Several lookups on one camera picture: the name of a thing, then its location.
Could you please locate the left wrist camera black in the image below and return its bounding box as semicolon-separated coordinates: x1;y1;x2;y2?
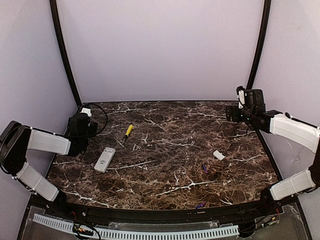
80;107;92;118

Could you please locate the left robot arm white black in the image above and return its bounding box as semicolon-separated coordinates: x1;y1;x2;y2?
0;112;98;205

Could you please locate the white remote control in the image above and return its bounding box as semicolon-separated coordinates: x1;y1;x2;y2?
94;147;116;173

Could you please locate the black table front rail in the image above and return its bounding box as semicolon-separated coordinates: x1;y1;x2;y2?
66;201;261;224

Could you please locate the white battery cover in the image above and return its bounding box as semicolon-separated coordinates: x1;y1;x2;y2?
213;150;226;161

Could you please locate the left black frame post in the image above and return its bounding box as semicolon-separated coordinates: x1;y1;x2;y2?
49;0;82;107

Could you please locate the yellow handled screwdriver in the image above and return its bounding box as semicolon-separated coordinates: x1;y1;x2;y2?
122;124;133;143

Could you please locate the right black frame post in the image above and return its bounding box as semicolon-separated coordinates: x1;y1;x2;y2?
246;0;272;90

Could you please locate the white slotted cable duct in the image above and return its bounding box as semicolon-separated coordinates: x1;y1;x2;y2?
32;213;240;240

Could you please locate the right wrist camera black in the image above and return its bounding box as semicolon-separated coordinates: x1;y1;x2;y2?
236;85;245;109

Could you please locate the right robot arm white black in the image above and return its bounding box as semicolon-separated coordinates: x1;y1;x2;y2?
225;86;320;215

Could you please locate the black frame post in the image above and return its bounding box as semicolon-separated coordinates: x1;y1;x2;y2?
49;0;82;107
246;0;272;90

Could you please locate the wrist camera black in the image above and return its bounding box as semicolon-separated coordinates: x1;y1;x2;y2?
80;107;92;118
236;85;245;109

